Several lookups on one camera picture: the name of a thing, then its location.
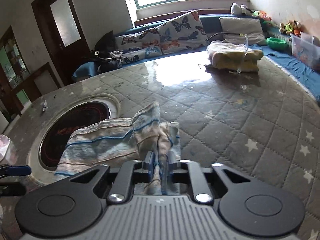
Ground large butterfly print cushion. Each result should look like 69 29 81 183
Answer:
156 10 208 55

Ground blue striped knitted garment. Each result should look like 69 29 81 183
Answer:
55 101 181 195

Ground grey white cushion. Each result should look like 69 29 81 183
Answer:
219 17 267 46

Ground dark wooden cabinet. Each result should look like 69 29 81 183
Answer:
1 27 61 123

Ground round induction cooktop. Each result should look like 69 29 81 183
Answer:
27 93 121 181

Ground green plastic bowl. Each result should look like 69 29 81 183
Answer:
266 37 288 51

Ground white plush toy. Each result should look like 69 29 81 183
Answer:
230 3 253 16

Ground brown green plush toys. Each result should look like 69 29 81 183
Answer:
279 20 302 37

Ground dark wooden door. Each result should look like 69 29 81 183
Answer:
31 0 90 85

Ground black bag on sofa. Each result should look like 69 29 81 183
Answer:
91 31 123 74

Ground clear bag of folded clothes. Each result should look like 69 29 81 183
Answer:
206 41 264 73

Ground blue sofa bench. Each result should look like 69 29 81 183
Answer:
73 14 319 105

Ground long butterfly print cushion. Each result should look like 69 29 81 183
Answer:
115 28 162 64

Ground black marker pen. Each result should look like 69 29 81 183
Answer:
42 100 47 112

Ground clear plastic storage box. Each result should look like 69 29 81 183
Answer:
291 32 319 71

